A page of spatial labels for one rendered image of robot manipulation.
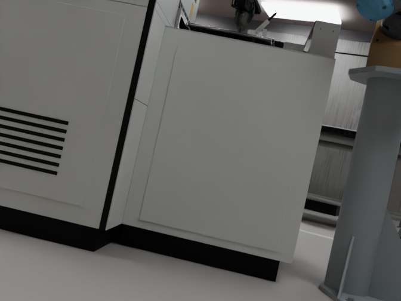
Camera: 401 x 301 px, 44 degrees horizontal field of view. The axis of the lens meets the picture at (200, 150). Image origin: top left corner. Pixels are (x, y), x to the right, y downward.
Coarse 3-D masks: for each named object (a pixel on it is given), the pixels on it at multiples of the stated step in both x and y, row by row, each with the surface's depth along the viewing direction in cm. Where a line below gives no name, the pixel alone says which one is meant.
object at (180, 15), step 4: (180, 8) 199; (180, 12) 199; (180, 16) 200; (184, 16) 209; (176, 20) 199; (180, 20) 209; (184, 20) 211; (176, 24) 199; (184, 24) 214; (184, 28) 221
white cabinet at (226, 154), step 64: (192, 64) 181; (256, 64) 179; (320, 64) 177; (192, 128) 180; (256, 128) 178; (320, 128) 176; (192, 192) 179; (256, 192) 177; (192, 256) 182; (256, 256) 180
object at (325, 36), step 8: (320, 24) 183; (328, 24) 183; (336, 24) 183; (320, 32) 183; (328, 32) 183; (336, 32) 182; (312, 40) 183; (320, 40) 183; (328, 40) 183; (336, 40) 182; (312, 48) 183; (320, 48) 183; (328, 48) 183; (336, 48) 182; (328, 56) 182
